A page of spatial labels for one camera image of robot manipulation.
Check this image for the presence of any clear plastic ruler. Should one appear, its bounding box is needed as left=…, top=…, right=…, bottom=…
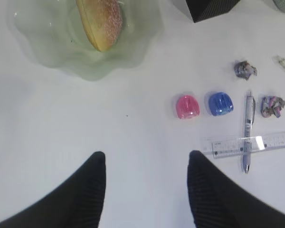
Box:
left=201, top=132, right=285, bottom=159

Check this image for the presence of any small paper ball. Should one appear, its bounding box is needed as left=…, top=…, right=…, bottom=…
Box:
left=234, top=61, right=257, bottom=80

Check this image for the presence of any black mesh pen holder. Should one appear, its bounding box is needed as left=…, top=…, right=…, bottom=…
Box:
left=186, top=0, right=240, bottom=23

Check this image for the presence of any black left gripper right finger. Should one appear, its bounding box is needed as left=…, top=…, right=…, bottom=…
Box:
left=187, top=151, right=285, bottom=228

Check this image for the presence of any large paper ball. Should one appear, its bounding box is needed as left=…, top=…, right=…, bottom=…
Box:
left=261, top=96, right=285, bottom=118

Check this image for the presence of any blue pencil sharpener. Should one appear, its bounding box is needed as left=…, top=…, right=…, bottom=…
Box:
left=208, top=92, right=234, bottom=116

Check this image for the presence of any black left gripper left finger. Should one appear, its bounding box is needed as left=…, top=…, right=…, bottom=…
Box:
left=0, top=152, right=106, bottom=228

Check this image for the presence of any pink pencil sharpener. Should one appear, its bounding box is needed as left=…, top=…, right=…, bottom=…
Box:
left=176, top=95, right=200, bottom=119

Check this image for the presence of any sugared bread loaf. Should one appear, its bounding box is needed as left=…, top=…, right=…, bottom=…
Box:
left=76, top=0, right=123, bottom=52

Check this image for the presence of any green wavy glass plate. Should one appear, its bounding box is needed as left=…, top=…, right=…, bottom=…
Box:
left=7, top=0, right=163, bottom=81

